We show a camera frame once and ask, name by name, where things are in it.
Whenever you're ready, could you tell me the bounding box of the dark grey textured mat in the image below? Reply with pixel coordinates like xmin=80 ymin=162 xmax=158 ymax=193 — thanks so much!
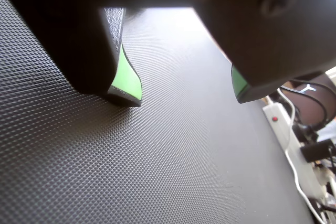
xmin=0 ymin=0 xmax=316 ymax=224

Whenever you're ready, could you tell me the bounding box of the thin black cable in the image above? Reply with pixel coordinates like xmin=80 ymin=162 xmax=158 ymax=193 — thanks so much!
xmin=280 ymin=78 xmax=330 ymax=126

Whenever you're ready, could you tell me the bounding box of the black power adapter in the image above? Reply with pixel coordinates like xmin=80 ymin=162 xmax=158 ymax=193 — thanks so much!
xmin=300 ymin=140 xmax=333 ymax=162

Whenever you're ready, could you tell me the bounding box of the dark brown round object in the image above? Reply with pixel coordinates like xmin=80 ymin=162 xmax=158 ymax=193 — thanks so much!
xmin=287 ymin=73 xmax=336 ymax=132

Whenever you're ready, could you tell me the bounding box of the white cable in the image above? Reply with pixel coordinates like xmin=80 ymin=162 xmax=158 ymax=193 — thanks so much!
xmin=277 ymin=89 xmax=328 ymax=224

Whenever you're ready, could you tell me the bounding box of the white power strip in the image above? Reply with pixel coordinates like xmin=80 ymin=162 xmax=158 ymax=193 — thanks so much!
xmin=262 ymin=103 xmax=329 ymax=201

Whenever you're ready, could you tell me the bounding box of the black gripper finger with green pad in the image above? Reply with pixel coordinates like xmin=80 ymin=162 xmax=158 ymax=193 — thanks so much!
xmin=188 ymin=0 xmax=336 ymax=104
xmin=0 ymin=0 xmax=143 ymax=108

